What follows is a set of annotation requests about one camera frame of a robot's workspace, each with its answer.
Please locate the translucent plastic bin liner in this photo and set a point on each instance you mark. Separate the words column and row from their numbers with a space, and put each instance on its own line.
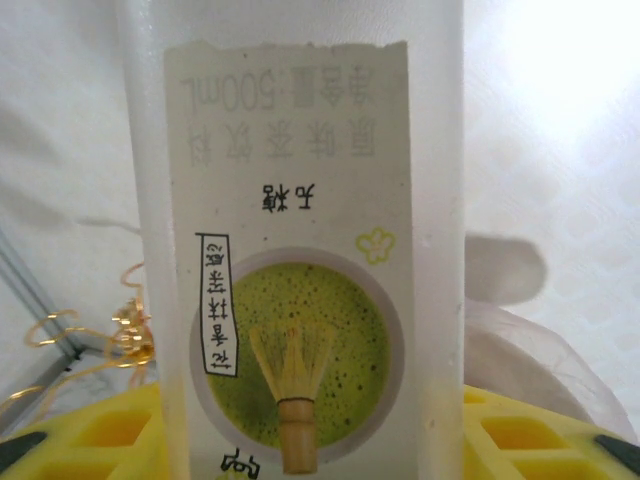
column 595, row 385

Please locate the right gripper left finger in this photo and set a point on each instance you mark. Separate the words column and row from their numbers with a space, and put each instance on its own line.
column 75, row 440

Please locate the aluminium frame post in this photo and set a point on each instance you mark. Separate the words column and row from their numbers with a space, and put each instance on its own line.
column 30, row 285

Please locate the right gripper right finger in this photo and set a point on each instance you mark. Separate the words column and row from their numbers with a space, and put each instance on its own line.
column 540, row 440

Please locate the aluminium table side rail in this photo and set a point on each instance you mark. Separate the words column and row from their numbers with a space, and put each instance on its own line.
column 50, row 377

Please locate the white matcha label bottle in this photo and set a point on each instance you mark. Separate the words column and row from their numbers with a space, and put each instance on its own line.
column 300, row 200

